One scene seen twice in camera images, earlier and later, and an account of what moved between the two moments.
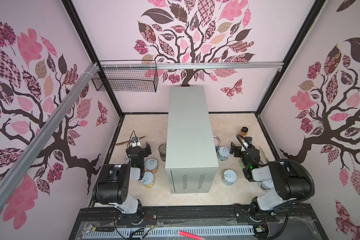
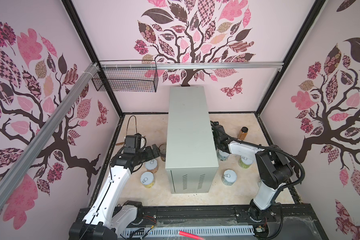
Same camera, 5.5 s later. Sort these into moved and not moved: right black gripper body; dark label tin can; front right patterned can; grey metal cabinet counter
Moved: right black gripper body
Not moved: grey metal cabinet counter; front right patterned can; dark label tin can
